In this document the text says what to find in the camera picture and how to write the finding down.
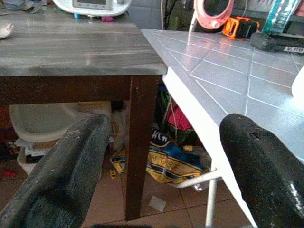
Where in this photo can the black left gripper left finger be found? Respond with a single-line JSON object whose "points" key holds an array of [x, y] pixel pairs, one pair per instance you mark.
{"points": [[61, 175]]}

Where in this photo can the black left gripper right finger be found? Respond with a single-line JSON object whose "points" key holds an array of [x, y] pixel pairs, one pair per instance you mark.
{"points": [[263, 171]]}

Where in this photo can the white plastic basin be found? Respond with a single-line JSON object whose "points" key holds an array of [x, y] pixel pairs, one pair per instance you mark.
{"points": [[47, 121]]}

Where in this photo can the blue and yellow plastic bag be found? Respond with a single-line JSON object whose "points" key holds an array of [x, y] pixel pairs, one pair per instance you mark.
{"points": [[171, 164]]}

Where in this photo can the white rounded object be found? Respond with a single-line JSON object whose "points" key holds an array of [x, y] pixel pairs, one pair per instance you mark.
{"points": [[298, 83]]}

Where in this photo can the white folding table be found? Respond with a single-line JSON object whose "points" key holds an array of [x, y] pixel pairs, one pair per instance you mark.
{"points": [[232, 78]]}

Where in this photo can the grey paper scrap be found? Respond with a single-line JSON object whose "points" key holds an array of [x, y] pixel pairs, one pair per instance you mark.
{"points": [[157, 203]]}

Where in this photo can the pink and green bag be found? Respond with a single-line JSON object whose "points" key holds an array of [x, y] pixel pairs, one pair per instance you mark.
{"points": [[178, 116]]}

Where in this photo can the grey-topped dark wooden table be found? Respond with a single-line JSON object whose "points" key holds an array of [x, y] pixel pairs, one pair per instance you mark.
{"points": [[78, 52]]}

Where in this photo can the orange and black tape measure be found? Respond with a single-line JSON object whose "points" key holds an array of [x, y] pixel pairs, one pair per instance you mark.
{"points": [[240, 27]]}

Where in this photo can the teal transparent plastic bottle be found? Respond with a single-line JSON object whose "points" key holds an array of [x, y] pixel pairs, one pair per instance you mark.
{"points": [[280, 15]]}

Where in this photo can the white dish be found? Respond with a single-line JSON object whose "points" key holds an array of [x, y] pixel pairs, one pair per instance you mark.
{"points": [[5, 29]]}

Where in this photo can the pink round mirror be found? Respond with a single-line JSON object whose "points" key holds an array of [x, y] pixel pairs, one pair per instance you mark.
{"points": [[213, 13]]}

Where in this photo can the white kitchen appliance with display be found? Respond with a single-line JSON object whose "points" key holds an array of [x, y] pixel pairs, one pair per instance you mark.
{"points": [[92, 7]]}

